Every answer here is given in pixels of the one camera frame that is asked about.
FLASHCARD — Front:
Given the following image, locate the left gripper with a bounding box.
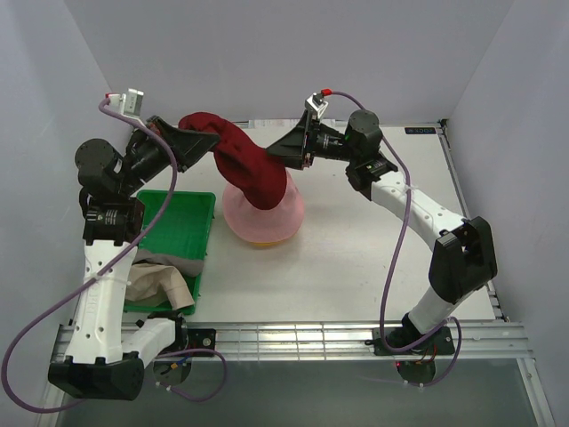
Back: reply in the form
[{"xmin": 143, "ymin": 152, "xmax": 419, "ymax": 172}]
[{"xmin": 118, "ymin": 116, "xmax": 220, "ymax": 197}]

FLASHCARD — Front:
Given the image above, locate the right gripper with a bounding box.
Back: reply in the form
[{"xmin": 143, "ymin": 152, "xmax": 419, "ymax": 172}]
[{"xmin": 264, "ymin": 110, "xmax": 358, "ymax": 171}]

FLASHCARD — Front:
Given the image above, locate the dark red bucket hat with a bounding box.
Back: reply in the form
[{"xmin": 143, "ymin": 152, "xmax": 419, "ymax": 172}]
[{"xmin": 179, "ymin": 112, "xmax": 287, "ymax": 210}]

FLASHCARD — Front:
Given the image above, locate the pink bucket hat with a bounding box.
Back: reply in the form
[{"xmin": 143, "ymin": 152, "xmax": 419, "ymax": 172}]
[{"xmin": 221, "ymin": 173, "xmax": 305, "ymax": 242}]

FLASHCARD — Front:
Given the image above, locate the yellow bucket hat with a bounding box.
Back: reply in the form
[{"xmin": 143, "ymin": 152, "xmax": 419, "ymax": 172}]
[{"xmin": 245, "ymin": 239, "xmax": 288, "ymax": 248}]

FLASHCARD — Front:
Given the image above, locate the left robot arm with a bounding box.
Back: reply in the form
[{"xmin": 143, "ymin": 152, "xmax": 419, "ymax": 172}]
[{"xmin": 48, "ymin": 116, "xmax": 220, "ymax": 400}]

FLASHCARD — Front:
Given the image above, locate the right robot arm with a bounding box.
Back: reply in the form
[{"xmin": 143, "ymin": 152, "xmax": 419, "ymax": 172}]
[{"xmin": 267, "ymin": 109, "xmax": 498, "ymax": 354}]

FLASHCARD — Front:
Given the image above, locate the green plastic tray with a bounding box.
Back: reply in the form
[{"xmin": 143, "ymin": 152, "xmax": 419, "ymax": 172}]
[{"xmin": 124, "ymin": 189, "xmax": 216, "ymax": 315}]

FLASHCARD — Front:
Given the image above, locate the grey bucket hat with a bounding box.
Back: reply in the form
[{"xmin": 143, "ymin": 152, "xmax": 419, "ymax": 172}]
[{"xmin": 133, "ymin": 249, "xmax": 204, "ymax": 278}]

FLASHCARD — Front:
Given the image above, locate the beige bucket hat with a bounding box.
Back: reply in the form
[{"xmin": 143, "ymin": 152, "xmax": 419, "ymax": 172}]
[{"xmin": 125, "ymin": 263, "xmax": 195, "ymax": 310}]

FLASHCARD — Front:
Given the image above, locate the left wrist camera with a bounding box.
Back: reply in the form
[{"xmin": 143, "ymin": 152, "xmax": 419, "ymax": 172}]
[{"xmin": 105, "ymin": 88, "xmax": 144, "ymax": 119}]

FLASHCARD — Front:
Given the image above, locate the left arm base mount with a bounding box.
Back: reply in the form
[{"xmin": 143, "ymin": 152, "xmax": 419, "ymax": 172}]
[{"xmin": 155, "ymin": 327, "xmax": 217, "ymax": 359}]

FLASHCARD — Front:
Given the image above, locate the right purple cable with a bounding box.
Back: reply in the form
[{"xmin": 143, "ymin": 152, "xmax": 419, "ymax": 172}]
[{"xmin": 331, "ymin": 91, "xmax": 466, "ymax": 389}]

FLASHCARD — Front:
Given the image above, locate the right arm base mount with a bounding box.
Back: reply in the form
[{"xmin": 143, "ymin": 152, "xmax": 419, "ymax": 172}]
[{"xmin": 364, "ymin": 326, "xmax": 455, "ymax": 356}]

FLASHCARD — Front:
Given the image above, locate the aluminium table rail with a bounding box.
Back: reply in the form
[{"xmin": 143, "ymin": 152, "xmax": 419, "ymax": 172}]
[{"xmin": 51, "ymin": 322, "xmax": 534, "ymax": 364}]

